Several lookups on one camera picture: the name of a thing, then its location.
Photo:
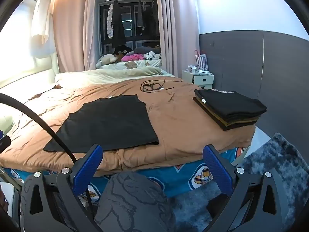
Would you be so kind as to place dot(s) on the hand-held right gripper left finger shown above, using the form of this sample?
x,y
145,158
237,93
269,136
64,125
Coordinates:
x,y
88,169

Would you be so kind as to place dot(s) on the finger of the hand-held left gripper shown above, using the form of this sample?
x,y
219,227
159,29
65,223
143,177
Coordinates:
x,y
5,143

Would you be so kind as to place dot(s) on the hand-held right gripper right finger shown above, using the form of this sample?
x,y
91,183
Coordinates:
x,y
217,171

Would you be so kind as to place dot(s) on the black shirt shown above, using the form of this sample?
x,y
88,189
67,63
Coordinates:
x,y
111,123
231,104

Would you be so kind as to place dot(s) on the pale green pillow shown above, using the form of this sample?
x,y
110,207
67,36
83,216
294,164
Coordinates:
x,y
6,123

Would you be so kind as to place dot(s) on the blue printed bed sheet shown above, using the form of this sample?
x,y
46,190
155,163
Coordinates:
x,y
183,178

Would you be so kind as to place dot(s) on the folded dark brown garment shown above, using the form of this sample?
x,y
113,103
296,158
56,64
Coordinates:
x,y
231,127

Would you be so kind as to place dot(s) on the folded olive garment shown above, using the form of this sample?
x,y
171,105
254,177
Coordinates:
x,y
229,121

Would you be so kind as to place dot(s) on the person's right leg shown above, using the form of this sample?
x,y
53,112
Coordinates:
x,y
132,203

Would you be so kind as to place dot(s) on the brown blanket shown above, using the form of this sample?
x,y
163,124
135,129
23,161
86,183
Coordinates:
x,y
181,125

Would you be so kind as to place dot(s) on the grey fluffy rug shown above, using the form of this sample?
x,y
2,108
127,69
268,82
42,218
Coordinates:
x,y
272,152

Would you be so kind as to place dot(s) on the folded black shirt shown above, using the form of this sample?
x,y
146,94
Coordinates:
x,y
231,104

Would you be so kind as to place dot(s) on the white headboard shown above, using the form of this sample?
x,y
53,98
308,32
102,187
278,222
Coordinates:
x,y
26,72

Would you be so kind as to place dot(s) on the white nightstand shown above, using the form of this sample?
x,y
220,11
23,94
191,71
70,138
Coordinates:
x,y
202,79

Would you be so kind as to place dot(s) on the cream blanket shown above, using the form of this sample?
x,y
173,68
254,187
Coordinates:
x,y
108,76

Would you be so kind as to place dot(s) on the cream plush bear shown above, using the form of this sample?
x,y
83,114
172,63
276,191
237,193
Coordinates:
x,y
106,60

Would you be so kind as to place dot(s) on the striped paper bag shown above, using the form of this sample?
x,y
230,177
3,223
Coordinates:
x,y
201,61

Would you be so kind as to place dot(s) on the pink plush cloth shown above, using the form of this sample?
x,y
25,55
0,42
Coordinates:
x,y
132,57

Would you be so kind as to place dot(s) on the dark brown plush toy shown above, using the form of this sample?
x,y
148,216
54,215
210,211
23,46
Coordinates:
x,y
122,52

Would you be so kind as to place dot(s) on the black and white plush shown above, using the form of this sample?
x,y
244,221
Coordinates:
x,y
152,55

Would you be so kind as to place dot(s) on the grey pillow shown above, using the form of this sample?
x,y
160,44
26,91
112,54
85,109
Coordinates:
x,y
144,50

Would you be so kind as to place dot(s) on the white hanging garment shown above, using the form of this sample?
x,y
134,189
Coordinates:
x,y
41,17

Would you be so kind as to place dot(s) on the pink curtain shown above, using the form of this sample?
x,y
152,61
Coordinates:
x,y
178,29
72,29

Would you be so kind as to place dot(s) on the black hanging coat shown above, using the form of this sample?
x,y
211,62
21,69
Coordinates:
x,y
118,26

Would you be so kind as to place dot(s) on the floral hanging garment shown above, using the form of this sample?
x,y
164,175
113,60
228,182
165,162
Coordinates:
x,y
109,21

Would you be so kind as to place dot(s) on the dark hanging garment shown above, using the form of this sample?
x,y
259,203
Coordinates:
x,y
144,17

